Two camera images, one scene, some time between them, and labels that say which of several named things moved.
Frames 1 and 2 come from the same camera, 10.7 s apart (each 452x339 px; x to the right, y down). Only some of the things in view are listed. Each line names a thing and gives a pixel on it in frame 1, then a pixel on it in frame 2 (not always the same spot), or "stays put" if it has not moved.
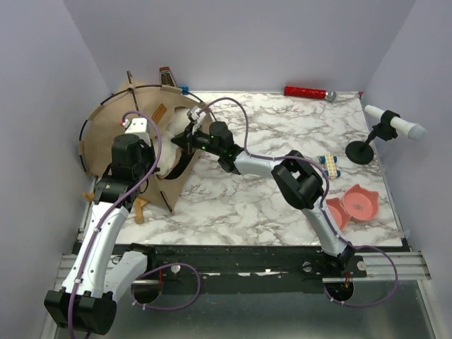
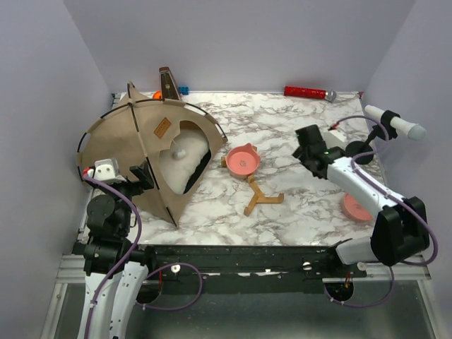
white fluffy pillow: [170, 152] → [179, 164]
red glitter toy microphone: [310, 92] stays put
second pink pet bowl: [360, 204] stays put
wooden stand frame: [140, 201] → [258, 197]
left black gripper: [147, 148] → [143, 174]
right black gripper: [185, 141] → [297, 152]
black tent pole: [135, 94] → [132, 104]
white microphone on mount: [361, 153] stays put
